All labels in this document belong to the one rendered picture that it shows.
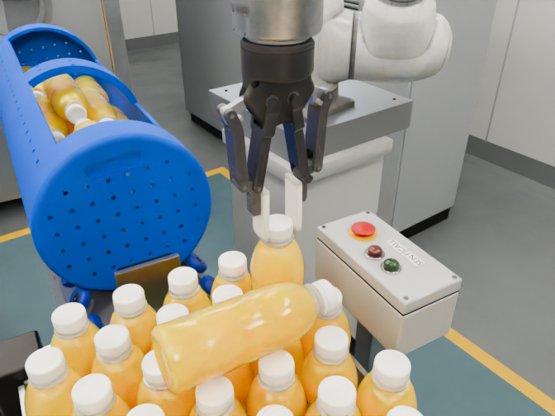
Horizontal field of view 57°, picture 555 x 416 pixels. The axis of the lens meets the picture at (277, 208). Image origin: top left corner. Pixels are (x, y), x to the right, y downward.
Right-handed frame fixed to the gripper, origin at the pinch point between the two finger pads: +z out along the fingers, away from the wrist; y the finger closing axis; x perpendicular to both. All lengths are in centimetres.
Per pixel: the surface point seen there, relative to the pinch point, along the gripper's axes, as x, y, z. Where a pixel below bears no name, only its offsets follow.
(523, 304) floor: -47, -150, 121
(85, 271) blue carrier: -24.9, 21.1, 18.9
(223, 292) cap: -0.4, 7.6, 10.5
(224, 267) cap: -5.2, 5.3, 10.7
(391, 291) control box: 9.6, -11.3, 10.8
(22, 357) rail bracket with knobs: -12.4, 32.2, 20.6
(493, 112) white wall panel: -155, -246, 87
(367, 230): -1.5, -16.1, 9.6
